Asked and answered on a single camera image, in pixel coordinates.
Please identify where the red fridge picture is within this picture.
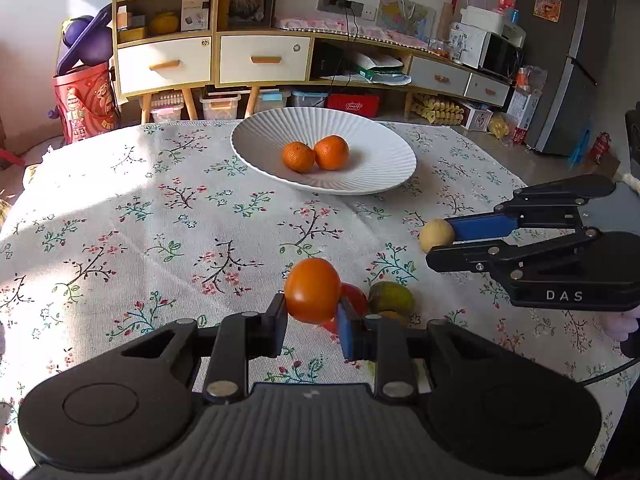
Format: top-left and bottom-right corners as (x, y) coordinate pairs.
(534, 0), (563, 24)

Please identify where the red paper bag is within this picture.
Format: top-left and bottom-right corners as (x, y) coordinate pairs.
(590, 132), (614, 166)

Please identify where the pile of yellow packets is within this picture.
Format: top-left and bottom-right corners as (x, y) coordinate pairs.
(410, 92), (466, 126)

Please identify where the grey drawer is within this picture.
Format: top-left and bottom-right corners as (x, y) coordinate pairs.
(407, 55), (471, 97)
(465, 74), (511, 107)

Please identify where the white microwave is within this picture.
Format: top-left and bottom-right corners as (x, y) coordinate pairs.
(448, 22), (524, 79)

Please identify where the white ribbed plate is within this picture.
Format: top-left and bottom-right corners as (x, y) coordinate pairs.
(230, 106), (418, 196)

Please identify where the black cable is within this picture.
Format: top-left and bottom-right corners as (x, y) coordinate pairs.
(579, 357), (640, 387)

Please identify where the floral tablecloth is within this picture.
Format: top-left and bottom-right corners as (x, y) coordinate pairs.
(0, 119), (640, 480)

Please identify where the yellow pumpkin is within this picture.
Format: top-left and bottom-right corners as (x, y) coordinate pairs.
(149, 10), (180, 36)

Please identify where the red printed bucket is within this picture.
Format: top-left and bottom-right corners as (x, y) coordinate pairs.
(52, 62), (121, 146)

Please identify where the large orange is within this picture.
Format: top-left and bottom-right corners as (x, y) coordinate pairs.
(284, 258), (343, 325)

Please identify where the white drawer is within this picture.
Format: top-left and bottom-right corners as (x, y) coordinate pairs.
(219, 35), (312, 85)
(116, 37), (213, 95)

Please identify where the wooden cabinet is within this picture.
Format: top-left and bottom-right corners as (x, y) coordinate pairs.
(111, 0), (516, 126)

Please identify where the white appliance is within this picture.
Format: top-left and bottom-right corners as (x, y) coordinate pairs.
(460, 6), (527, 49)

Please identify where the purple toy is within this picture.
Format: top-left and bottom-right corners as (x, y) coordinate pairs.
(56, 4), (115, 76)

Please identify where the clear storage box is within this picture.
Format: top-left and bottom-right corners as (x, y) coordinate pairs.
(150, 91), (184, 124)
(200, 91), (241, 122)

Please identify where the grey refrigerator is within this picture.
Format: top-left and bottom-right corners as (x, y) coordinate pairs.
(515, 0), (619, 157)

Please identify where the red flat box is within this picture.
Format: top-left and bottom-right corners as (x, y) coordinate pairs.
(326, 93), (381, 120)

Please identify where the small orange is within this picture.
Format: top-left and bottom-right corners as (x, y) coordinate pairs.
(313, 135), (350, 171)
(282, 141), (316, 174)

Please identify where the yellow round fruit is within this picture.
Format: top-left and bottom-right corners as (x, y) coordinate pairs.
(418, 218), (456, 255)

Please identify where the white carton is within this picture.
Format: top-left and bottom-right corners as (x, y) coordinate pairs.
(181, 0), (211, 32)

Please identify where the blue lid storage box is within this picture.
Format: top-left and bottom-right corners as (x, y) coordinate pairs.
(291, 91), (329, 109)
(257, 90), (291, 114)

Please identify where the wall socket strip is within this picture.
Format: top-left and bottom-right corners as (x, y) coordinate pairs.
(317, 0), (365, 15)

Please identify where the map poster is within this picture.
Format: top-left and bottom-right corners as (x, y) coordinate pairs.
(376, 0), (437, 39)

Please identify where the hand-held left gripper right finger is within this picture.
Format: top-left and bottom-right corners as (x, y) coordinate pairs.
(336, 296), (501, 405)

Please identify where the person's right hand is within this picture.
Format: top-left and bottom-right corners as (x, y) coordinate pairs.
(606, 310), (640, 357)

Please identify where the green mandarin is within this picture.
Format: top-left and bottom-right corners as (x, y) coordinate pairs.
(368, 281), (416, 317)

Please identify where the pink cloth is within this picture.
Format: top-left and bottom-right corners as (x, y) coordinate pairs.
(276, 16), (426, 49)

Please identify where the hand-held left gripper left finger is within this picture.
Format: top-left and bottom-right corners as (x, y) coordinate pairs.
(117, 294), (289, 405)

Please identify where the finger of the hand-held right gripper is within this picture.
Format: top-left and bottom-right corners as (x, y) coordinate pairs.
(446, 175), (616, 242)
(425, 227), (602, 274)

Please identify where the red fruit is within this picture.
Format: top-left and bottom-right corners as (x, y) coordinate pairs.
(320, 282), (370, 335)

